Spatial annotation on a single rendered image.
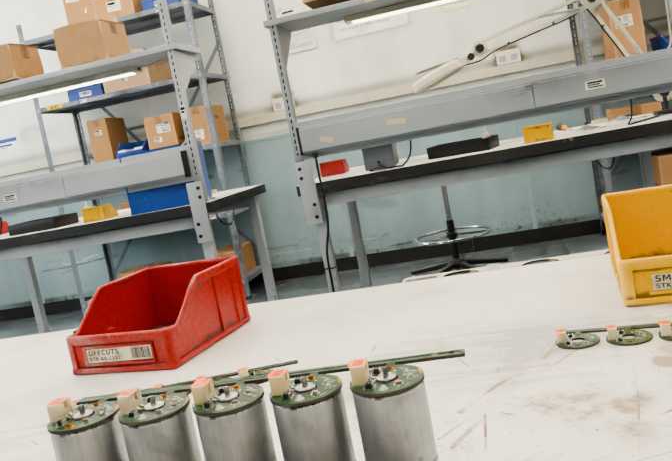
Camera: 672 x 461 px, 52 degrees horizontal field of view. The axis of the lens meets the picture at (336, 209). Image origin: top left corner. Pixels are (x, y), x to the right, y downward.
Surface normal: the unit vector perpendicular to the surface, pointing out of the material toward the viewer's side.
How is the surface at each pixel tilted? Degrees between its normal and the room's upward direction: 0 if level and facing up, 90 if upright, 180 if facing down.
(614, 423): 0
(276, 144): 90
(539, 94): 90
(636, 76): 90
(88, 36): 88
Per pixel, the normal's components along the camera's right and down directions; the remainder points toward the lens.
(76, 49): -0.23, 0.14
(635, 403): -0.19, -0.98
